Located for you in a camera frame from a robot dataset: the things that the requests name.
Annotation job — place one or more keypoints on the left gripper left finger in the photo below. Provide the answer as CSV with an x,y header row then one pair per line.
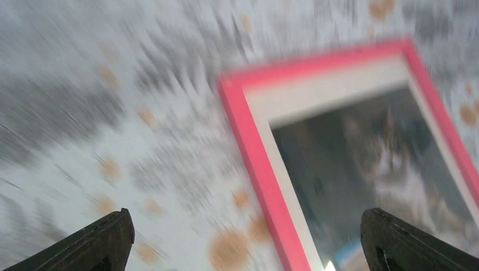
x,y
103,245

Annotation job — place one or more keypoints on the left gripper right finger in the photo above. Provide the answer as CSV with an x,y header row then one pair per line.
x,y
390,243

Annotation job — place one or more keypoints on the pink wooden picture frame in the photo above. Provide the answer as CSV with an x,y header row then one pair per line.
x,y
235,87

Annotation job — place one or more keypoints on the floral patterned table mat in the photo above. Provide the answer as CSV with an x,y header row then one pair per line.
x,y
113,104

